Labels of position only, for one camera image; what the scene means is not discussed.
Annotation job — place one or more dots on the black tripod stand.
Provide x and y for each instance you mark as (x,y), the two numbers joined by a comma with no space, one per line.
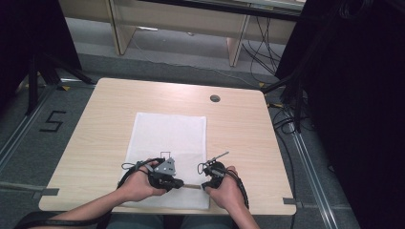
(35,82)
(294,95)

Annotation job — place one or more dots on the person's right hand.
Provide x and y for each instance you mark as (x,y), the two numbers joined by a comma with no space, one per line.
(227,194)

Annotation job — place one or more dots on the grey tape strip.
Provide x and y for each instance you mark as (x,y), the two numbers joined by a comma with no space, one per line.
(46,192)
(289,201)

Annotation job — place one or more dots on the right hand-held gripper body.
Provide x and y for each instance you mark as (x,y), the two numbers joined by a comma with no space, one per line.
(215,171)

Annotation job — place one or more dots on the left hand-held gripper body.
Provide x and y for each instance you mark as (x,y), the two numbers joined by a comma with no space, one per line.
(164,171)

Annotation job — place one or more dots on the black curtain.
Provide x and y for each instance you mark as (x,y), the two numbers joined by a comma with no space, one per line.
(28,38)
(356,111)

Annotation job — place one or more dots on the light wooden desk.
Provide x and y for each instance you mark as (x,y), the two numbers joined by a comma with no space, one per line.
(178,19)

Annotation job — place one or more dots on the white cloth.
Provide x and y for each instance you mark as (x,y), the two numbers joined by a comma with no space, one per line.
(168,136)

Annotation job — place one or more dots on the metal floor rail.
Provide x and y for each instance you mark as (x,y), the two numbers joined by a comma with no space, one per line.
(313,181)
(22,127)

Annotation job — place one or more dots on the person's left hand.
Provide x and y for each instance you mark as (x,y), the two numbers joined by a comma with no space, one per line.
(140,186)

